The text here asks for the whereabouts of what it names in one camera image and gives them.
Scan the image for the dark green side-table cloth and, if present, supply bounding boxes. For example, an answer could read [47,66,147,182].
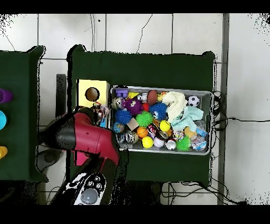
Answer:
[0,45,49,183]

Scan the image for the shallow mesh bin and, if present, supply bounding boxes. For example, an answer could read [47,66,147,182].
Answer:
[106,85,214,156]

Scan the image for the wooden box with three holes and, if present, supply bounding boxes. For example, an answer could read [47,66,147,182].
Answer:
[75,79,110,166]

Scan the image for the blue spiky rubber ball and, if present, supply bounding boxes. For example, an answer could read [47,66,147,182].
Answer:
[149,102,168,121]
[115,109,133,125]

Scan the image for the black power cable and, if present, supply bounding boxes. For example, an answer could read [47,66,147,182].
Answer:
[211,90,270,132]

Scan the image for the cyan plastic cup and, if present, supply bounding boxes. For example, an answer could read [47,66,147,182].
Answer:
[0,110,7,130]

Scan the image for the brown toy football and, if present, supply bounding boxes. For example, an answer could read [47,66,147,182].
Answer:
[147,90,158,106]

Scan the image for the colourful patterned cloth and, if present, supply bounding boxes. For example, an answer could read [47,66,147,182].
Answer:
[91,101,110,119]

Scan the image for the plain yellow ball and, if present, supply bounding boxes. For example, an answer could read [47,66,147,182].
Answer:
[141,136,154,149]

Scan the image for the dark green table cloth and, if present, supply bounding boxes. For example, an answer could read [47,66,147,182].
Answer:
[66,44,216,186]

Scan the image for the purple spiky monster toy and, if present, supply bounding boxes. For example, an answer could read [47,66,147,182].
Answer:
[123,98,144,116]

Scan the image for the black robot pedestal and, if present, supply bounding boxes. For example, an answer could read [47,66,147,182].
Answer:
[126,181,163,205]

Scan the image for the cream waffle cloth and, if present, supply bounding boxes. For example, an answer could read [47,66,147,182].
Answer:
[161,91,188,123]

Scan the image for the black stand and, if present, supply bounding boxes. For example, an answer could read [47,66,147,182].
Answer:
[55,73,68,118]

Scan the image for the purple plastic cup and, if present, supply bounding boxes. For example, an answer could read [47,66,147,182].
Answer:
[0,88,14,104]

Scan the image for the black and white soccer ball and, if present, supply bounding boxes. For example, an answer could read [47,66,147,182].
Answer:
[187,95,200,108]

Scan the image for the green spiky rubber ball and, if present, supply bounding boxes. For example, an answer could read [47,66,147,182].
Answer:
[135,110,154,128]

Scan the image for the yellow smiley ball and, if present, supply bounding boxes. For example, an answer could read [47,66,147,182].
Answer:
[159,119,171,133]

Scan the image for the mint green cloth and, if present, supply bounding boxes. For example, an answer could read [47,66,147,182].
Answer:
[169,105,204,133]

